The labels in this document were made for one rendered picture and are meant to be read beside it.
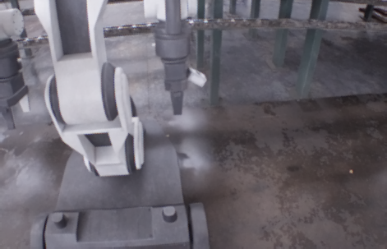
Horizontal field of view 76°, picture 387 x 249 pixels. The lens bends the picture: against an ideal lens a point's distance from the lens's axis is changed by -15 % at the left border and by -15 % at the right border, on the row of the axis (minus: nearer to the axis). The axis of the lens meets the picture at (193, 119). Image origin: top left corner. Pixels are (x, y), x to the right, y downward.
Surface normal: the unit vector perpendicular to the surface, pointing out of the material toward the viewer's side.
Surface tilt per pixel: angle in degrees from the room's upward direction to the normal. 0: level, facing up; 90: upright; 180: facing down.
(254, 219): 0
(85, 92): 66
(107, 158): 30
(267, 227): 0
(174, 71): 79
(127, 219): 0
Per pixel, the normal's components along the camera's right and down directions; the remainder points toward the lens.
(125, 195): 0.00, -0.79
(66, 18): 0.13, 0.47
